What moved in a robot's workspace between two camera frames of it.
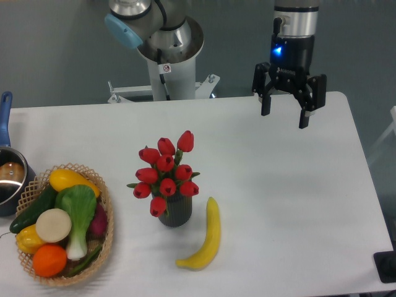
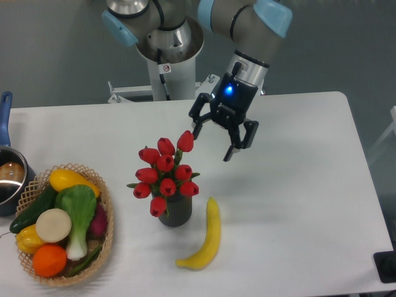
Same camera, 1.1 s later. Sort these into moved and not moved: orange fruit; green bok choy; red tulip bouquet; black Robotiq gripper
Moved: black Robotiq gripper
Not moved: orange fruit; red tulip bouquet; green bok choy
